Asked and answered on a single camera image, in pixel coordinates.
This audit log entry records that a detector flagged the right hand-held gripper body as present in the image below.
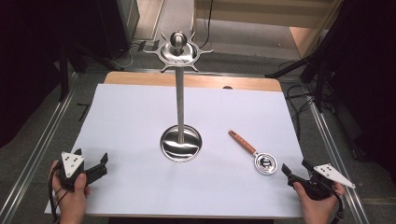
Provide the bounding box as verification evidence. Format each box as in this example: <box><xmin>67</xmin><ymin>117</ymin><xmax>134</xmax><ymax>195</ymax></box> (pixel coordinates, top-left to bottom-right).
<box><xmin>287</xmin><ymin>163</ymin><xmax>357</xmax><ymax>201</ymax></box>

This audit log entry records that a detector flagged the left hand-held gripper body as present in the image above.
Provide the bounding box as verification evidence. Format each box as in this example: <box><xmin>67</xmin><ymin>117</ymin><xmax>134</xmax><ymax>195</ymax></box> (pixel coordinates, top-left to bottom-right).
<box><xmin>58</xmin><ymin>151</ymin><xmax>108</xmax><ymax>191</ymax></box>

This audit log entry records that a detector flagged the wooden handled metal strainer spoon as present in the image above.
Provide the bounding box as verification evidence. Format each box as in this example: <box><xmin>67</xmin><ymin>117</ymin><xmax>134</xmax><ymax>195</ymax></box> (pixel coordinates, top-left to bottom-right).
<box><xmin>228</xmin><ymin>129</ymin><xmax>278</xmax><ymax>176</ymax></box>

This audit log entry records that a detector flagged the steel utensil rack stand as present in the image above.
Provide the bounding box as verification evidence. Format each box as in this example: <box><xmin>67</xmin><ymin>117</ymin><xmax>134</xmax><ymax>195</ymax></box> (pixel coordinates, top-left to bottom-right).
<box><xmin>143</xmin><ymin>30</ymin><xmax>215</xmax><ymax>163</ymax></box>

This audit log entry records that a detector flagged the person's right hand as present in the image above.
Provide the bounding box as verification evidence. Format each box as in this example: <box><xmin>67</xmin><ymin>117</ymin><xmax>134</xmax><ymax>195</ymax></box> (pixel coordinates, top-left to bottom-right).
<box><xmin>292</xmin><ymin>181</ymin><xmax>347</xmax><ymax>224</ymax></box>

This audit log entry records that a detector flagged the person's left hand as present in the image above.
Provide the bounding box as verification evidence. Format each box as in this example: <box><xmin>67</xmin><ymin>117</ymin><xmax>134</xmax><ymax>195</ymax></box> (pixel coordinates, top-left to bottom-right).
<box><xmin>49</xmin><ymin>160</ymin><xmax>92</xmax><ymax>224</ymax></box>

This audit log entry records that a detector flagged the white paper sheet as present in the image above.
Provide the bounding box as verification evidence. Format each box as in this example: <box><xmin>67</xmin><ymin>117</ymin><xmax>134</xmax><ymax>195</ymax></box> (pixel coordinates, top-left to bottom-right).
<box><xmin>44</xmin><ymin>82</ymin><xmax>309</xmax><ymax>219</ymax></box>

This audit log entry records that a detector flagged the black tripod stand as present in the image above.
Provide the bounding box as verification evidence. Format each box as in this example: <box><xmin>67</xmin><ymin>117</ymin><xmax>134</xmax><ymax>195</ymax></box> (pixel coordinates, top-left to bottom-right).
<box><xmin>264</xmin><ymin>31</ymin><xmax>344</xmax><ymax>114</ymax></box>

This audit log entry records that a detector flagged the black cabinet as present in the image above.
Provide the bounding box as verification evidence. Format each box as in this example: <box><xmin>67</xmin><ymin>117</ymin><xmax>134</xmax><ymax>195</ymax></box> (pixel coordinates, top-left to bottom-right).
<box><xmin>92</xmin><ymin>0</ymin><xmax>141</xmax><ymax>61</ymax></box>

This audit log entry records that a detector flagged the light wooden furniture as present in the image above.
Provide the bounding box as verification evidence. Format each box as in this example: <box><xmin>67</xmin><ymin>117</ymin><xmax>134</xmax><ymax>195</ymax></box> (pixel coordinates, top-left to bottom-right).
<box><xmin>191</xmin><ymin>0</ymin><xmax>344</xmax><ymax>59</ymax></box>

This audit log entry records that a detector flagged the aluminium floor rail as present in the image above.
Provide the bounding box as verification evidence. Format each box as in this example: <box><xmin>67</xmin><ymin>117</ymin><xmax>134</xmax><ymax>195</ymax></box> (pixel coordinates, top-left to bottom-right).
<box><xmin>0</xmin><ymin>72</ymin><xmax>79</xmax><ymax>224</ymax></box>
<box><xmin>305</xmin><ymin>92</ymin><xmax>372</xmax><ymax>224</ymax></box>

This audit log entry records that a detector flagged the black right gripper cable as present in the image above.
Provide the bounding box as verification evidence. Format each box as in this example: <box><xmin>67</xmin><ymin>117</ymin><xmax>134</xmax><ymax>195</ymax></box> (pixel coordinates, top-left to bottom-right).
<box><xmin>329</xmin><ymin>186</ymin><xmax>346</xmax><ymax>224</ymax></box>

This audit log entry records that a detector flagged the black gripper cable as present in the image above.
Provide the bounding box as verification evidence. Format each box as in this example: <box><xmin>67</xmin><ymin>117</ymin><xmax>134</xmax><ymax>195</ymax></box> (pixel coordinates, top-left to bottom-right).
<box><xmin>48</xmin><ymin>163</ymin><xmax>70</xmax><ymax>224</ymax></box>
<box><xmin>329</xmin><ymin>186</ymin><xmax>346</xmax><ymax>224</ymax></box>

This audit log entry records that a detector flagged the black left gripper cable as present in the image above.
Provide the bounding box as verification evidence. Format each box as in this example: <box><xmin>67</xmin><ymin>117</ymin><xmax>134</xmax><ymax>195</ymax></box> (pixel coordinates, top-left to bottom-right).
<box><xmin>48</xmin><ymin>163</ymin><xmax>70</xmax><ymax>224</ymax></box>

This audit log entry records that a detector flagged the black metal post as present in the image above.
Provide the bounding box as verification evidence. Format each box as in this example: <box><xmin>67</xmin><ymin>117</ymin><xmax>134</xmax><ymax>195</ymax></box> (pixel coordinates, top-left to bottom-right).
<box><xmin>58</xmin><ymin>46</ymin><xmax>71</xmax><ymax>103</ymax></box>

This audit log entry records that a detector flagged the black floor cable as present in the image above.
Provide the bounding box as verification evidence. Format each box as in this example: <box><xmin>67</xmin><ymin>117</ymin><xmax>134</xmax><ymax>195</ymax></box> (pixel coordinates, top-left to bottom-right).
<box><xmin>284</xmin><ymin>83</ymin><xmax>316</xmax><ymax>138</ymax></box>

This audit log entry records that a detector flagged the black hanging cable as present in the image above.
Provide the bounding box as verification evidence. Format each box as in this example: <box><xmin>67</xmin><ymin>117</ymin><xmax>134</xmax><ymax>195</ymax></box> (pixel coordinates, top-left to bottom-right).
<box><xmin>198</xmin><ymin>0</ymin><xmax>217</xmax><ymax>49</ymax></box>

